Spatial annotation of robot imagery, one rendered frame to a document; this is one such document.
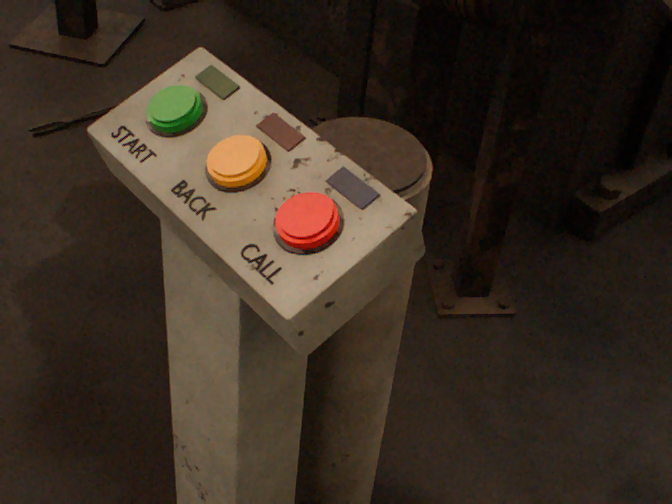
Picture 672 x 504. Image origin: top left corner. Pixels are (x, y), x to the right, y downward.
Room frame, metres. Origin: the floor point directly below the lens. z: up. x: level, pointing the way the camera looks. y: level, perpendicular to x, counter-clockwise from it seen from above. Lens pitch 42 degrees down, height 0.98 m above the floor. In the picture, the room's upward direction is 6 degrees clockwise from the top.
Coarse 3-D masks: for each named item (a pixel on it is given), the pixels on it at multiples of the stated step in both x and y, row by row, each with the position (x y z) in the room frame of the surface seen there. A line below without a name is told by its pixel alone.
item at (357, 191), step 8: (344, 168) 0.49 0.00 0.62; (336, 176) 0.48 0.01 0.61; (344, 176) 0.48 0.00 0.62; (352, 176) 0.48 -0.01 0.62; (336, 184) 0.48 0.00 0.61; (344, 184) 0.48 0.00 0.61; (352, 184) 0.48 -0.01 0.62; (360, 184) 0.48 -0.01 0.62; (344, 192) 0.47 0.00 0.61; (352, 192) 0.47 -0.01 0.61; (360, 192) 0.47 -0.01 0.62; (368, 192) 0.47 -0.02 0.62; (376, 192) 0.47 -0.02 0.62; (352, 200) 0.46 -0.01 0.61; (360, 200) 0.46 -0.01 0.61; (368, 200) 0.46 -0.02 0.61; (360, 208) 0.46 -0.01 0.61
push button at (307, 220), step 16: (288, 208) 0.45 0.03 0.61; (304, 208) 0.45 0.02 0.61; (320, 208) 0.45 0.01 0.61; (336, 208) 0.45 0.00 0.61; (288, 224) 0.44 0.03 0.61; (304, 224) 0.44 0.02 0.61; (320, 224) 0.44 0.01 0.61; (336, 224) 0.44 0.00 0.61; (288, 240) 0.43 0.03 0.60; (304, 240) 0.43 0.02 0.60; (320, 240) 0.43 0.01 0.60
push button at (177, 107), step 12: (156, 96) 0.56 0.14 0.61; (168, 96) 0.56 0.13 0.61; (180, 96) 0.56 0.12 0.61; (192, 96) 0.56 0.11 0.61; (156, 108) 0.55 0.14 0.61; (168, 108) 0.55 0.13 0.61; (180, 108) 0.55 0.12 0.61; (192, 108) 0.55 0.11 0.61; (156, 120) 0.54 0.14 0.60; (168, 120) 0.54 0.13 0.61; (180, 120) 0.54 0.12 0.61; (192, 120) 0.54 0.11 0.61
